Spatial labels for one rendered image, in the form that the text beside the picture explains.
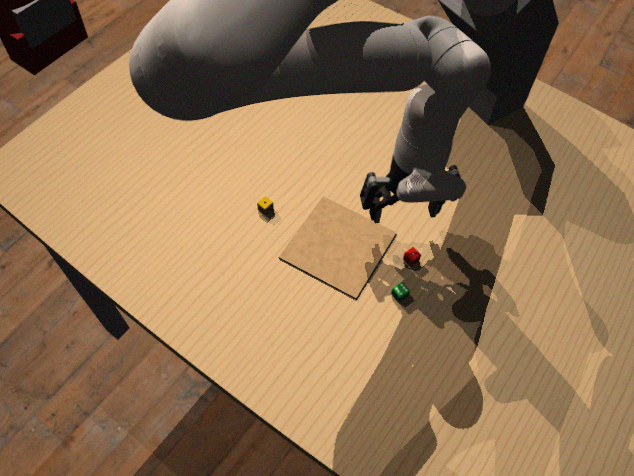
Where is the green die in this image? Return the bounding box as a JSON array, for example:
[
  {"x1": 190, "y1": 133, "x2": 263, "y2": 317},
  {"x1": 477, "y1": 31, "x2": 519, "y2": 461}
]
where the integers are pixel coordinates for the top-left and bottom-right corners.
[{"x1": 391, "y1": 282, "x2": 410, "y2": 303}]

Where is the tan square mat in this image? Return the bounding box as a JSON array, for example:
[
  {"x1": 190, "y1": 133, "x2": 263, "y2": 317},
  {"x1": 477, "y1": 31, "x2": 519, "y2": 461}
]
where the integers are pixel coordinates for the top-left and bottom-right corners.
[{"x1": 279, "y1": 197, "x2": 397, "y2": 299}]

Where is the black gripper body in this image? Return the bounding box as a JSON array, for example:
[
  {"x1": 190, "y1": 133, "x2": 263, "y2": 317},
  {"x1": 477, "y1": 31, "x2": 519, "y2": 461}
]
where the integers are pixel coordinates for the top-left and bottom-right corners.
[{"x1": 386, "y1": 152, "x2": 410, "y2": 194}]

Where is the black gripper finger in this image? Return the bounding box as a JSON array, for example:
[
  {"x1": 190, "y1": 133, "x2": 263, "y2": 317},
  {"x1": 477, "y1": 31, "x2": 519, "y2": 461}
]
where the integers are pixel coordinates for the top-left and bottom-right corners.
[
  {"x1": 428, "y1": 165, "x2": 461, "y2": 218},
  {"x1": 360, "y1": 172, "x2": 399, "y2": 223}
]

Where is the yellow die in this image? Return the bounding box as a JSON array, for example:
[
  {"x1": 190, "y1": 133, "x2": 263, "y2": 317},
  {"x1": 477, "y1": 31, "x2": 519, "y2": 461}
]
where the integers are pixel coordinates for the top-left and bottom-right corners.
[{"x1": 257, "y1": 197, "x2": 274, "y2": 216}]

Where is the red die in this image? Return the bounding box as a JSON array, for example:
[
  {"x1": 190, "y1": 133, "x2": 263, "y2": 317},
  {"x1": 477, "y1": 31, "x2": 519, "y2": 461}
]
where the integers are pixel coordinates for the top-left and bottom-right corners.
[{"x1": 403, "y1": 247, "x2": 421, "y2": 267}]

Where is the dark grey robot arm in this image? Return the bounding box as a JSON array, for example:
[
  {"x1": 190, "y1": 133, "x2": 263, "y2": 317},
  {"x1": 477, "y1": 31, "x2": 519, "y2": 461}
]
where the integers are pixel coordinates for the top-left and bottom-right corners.
[{"x1": 129, "y1": 0, "x2": 491, "y2": 203}]

